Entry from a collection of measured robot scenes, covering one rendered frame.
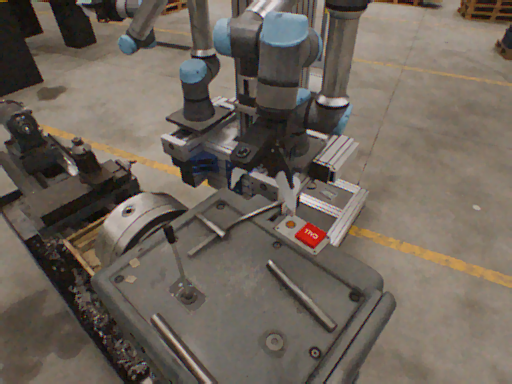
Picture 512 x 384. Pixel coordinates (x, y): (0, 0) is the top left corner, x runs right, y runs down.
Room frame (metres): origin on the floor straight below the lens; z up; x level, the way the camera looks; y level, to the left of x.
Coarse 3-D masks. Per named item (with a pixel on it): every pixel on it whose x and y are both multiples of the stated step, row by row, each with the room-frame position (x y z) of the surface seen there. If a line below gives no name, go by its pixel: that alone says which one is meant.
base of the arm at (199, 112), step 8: (208, 96) 1.34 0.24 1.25; (184, 104) 1.32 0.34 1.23; (192, 104) 1.30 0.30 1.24; (200, 104) 1.30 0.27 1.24; (208, 104) 1.32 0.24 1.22; (184, 112) 1.31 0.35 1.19; (192, 112) 1.29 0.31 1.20; (200, 112) 1.29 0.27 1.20; (208, 112) 1.30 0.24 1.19; (192, 120) 1.28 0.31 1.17; (200, 120) 1.28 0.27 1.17
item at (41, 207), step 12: (108, 168) 1.18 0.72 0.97; (120, 168) 1.19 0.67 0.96; (72, 180) 1.09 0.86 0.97; (120, 180) 1.13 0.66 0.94; (48, 192) 1.01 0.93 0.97; (60, 192) 1.01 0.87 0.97; (84, 192) 1.01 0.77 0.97; (96, 192) 1.04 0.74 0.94; (36, 204) 0.94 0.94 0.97; (48, 204) 0.94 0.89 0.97; (60, 204) 0.94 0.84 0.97; (72, 204) 0.96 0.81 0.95; (48, 216) 0.88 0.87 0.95
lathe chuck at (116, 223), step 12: (120, 204) 0.66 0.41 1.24; (132, 204) 0.66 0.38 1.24; (144, 204) 0.66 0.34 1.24; (156, 204) 0.67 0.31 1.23; (108, 216) 0.63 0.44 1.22; (120, 216) 0.62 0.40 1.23; (132, 216) 0.62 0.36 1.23; (108, 228) 0.59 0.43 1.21; (120, 228) 0.58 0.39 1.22; (96, 240) 0.58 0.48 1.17; (108, 240) 0.56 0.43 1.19; (96, 252) 0.57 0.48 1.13; (108, 252) 0.54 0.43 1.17
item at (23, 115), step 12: (12, 108) 1.45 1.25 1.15; (24, 108) 1.46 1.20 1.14; (0, 120) 1.42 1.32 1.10; (12, 120) 1.38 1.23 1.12; (24, 120) 1.40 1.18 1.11; (12, 132) 1.36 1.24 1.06; (24, 132) 1.35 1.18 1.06; (36, 132) 1.44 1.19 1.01; (12, 144) 1.45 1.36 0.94; (24, 144) 1.38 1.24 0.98; (36, 144) 1.42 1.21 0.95; (48, 144) 1.44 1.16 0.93; (24, 156) 1.34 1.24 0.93; (36, 156) 1.34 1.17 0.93; (48, 156) 1.38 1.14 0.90; (60, 156) 1.41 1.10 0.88; (24, 168) 1.30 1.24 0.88; (36, 168) 1.32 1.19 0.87
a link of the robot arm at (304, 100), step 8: (304, 88) 1.11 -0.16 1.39; (304, 96) 1.04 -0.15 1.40; (296, 104) 1.02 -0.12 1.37; (304, 104) 1.02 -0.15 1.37; (296, 112) 1.01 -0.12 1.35; (304, 112) 1.01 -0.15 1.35; (296, 120) 1.01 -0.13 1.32; (304, 120) 1.00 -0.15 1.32; (296, 128) 1.02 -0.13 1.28; (304, 128) 1.04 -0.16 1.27
